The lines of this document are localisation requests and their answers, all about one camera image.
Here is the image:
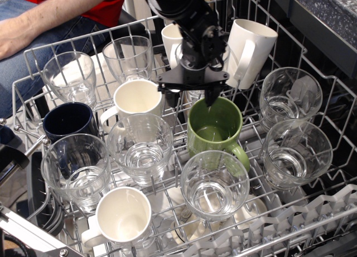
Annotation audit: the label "clear glass right upper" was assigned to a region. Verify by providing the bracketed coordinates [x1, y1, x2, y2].
[259, 67, 323, 132]

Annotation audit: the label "cream mug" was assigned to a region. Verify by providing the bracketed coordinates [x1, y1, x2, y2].
[81, 187, 152, 248]
[99, 79, 163, 133]

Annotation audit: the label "grey plastic tine holder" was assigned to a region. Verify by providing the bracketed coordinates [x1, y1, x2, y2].
[177, 184, 356, 256]

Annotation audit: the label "grey wire dishwasher rack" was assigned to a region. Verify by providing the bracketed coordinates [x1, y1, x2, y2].
[11, 0, 357, 257]

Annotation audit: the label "person leg blue jeans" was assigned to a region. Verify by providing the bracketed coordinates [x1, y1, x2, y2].
[0, 0, 109, 119]

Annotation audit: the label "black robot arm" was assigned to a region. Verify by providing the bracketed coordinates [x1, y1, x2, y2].
[145, 0, 229, 106]

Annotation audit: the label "clear glass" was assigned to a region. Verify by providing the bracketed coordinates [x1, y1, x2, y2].
[262, 119, 333, 191]
[41, 134, 111, 213]
[180, 151, 250, 222]
[42, 51, 97, 109]
[107, 113, 173, 186]
[102, 36, 153, 84]
[175, 43, 230, 104]
[259, 67, 323, 132]

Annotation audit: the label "clear glass middle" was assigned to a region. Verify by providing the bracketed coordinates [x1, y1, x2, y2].
[107, 113, 173, 186]

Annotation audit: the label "dark blue mug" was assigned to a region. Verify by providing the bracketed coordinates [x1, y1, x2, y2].
[42, 102, 99, 143]

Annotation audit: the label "dark speckled countertop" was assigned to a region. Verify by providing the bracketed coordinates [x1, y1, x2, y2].
[275, 0, 356, 79]

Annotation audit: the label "cream mug centre left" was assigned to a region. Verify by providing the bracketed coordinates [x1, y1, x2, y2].
[99, 79, 163, 133]

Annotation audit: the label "green ceramic mug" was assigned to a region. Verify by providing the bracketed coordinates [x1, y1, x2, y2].
[186, 97, 250, 171]

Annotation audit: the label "white mug back centre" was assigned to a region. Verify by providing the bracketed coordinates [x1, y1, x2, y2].
[161, 23, 182, 69]

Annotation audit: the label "clear glass back centre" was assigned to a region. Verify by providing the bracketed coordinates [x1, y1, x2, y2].
[175, 43, 230, 104]

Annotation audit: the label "person forearm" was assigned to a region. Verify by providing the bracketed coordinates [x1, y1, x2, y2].
[1, 0, 104, 60]

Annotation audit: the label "cream mug front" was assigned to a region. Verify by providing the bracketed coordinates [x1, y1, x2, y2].
[81, 187, 152, 248]

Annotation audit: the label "white mug back right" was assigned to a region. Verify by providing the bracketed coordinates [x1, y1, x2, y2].
[226, 19, 278, 90]

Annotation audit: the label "clear glass back left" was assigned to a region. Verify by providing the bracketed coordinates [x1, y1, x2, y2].
[42, 51, 97, 109]

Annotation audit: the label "clear glass front left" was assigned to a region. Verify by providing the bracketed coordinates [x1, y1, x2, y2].
[41, 134, 111, 213]

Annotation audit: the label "clear glass right lower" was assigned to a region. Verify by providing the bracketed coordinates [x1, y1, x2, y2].
[262, 119, 333, 191]

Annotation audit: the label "clear glass front centre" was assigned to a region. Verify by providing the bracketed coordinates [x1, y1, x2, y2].
[180, 151, 250, 222]

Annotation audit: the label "red shirt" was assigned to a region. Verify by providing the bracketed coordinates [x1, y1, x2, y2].
[24, 0, 124, 28]

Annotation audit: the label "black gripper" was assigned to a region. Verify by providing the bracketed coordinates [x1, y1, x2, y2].
[156, 65, 229, 108]

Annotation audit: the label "white mug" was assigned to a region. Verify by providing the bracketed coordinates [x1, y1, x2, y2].
[226, 19, 278, 90]
[161, 23, 182, 69]

